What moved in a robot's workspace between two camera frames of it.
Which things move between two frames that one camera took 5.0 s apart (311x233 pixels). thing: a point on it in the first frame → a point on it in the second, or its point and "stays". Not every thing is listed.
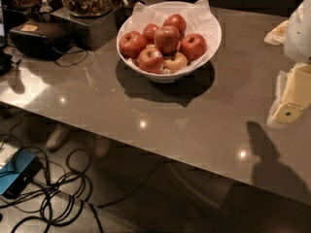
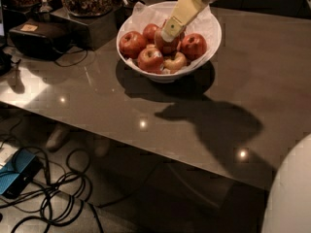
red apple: x=151 y=59 stays
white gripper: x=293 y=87 → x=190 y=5
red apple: x=166 y=39 stays
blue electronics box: x=17 y=175 stays
